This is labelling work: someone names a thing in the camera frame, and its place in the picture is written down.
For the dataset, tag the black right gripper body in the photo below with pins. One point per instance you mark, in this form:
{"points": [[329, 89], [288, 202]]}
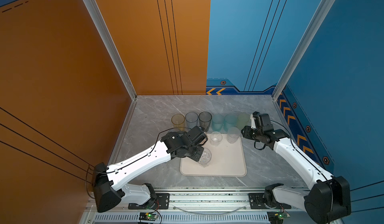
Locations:
{"points": [[253, 134]]}

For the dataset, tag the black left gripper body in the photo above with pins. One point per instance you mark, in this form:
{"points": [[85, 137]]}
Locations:
{"points": [[195, 153]]}

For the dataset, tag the clear faceted glass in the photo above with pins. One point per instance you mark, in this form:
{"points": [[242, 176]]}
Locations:
{"points": [[205, 158]]}

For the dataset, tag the clear small glass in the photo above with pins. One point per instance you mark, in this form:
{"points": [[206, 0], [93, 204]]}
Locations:
{"points": [[216, 138]]}

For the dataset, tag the clear dimpled cup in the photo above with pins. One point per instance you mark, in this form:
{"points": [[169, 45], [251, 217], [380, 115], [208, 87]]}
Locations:
{"points": [[233, 135]]}

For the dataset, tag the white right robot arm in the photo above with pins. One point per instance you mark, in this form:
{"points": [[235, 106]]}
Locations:
{"points": [[327, 198]]}

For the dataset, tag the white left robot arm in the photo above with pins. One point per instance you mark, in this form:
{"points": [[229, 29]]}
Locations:
{"points": [[111, 184]]}

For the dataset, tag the white rectangular tray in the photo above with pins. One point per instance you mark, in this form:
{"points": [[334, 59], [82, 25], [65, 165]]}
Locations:
{"points": [[228, 160]]}

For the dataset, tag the light green tall cup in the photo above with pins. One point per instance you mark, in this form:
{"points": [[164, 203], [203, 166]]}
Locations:
{"points": [[243, 120]]}

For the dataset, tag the blue-grey tall plastic cup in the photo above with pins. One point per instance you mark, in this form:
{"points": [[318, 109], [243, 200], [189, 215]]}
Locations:
{"points": [[192, 120]]}

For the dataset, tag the yellow tall plastic cup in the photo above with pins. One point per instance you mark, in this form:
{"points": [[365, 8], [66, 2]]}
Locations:
{"points": [[178, 121]]}

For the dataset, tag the dark grey tall cup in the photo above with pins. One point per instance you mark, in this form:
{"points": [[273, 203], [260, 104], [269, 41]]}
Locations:
{"points": [[205, 119]]}

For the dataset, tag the teal tall cup right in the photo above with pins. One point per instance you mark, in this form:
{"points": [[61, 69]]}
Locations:
{"points": [[230, 121]]}

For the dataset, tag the teal tall cup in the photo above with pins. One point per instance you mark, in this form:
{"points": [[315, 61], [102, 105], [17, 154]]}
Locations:
{"points": [[230, 121], [217, 122]]}

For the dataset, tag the teal tall cup left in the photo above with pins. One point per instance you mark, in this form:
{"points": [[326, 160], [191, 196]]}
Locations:
{"points": [[217, 122]]}

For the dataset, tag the left green circuit board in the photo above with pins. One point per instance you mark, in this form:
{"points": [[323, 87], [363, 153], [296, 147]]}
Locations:
{"points": [[148, 218]]}

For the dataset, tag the green circuit board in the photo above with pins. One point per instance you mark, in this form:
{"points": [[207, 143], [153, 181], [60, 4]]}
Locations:
{"points": [[148, 218], [278, 217]]}

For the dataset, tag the right green circuit board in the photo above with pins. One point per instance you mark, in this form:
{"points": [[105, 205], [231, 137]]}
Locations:
{"points": [[278, 217]]}

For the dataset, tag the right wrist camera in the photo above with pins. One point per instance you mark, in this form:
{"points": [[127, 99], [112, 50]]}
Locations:
{"points": [[253, 120]]}

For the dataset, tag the aluminium frame rail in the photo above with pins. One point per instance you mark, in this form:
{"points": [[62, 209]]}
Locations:
{"points": [[211, 199]]}

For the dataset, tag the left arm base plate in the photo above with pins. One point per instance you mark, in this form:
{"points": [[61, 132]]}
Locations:
{"points": [[161, 203]]}

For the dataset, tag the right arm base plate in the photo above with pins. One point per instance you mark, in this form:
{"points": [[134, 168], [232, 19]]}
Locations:
{"points": [[257, 201]]}

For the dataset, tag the right aluminium corner post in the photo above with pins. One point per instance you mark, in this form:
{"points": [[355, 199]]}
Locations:
{"points": [[311, 30]]}

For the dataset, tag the aluminium corner post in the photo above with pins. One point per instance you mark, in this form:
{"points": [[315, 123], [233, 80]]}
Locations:
{"points": [[104, 33], [311, 30]]}

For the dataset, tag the left aluminium corner post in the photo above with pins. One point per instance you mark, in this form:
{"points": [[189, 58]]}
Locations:
{"points": [[104, 33]]}

